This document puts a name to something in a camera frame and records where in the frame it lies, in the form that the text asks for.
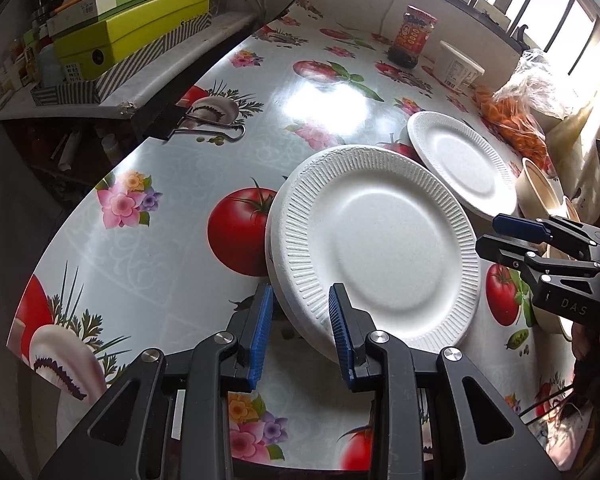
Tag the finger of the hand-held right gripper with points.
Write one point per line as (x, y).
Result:
(520, 227)
(500, 251)

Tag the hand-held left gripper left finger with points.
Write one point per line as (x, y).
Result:
(261, 332)

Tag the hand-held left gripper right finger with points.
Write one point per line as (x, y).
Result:
(340, 340)

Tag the beige paper bowl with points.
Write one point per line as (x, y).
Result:
(550, 321)
(540, 189)

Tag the small white foam plate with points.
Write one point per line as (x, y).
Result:
(460, 165)

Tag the large white foam plate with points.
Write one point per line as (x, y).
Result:
(380, 245)

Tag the plastic bag of oranges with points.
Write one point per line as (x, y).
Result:
(515, 120)

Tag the printed cream curtain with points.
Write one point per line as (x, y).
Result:
(580, 135)

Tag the printed vegetable tablecloth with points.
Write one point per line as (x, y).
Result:
(180, 240)

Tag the white plastic tub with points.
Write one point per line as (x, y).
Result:
(455, 70)

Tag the black hook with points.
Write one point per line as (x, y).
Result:
(521, 35)

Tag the red label sauce jar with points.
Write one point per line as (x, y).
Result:
(412, 35)

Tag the grey side shelf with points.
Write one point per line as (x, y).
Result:
(145, 96)

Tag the striped cardboard box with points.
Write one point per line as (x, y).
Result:
(130, 76)

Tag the lime green box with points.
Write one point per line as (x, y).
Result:
(145, 30)

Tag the row of small bottles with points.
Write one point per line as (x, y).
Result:
(25, 55)

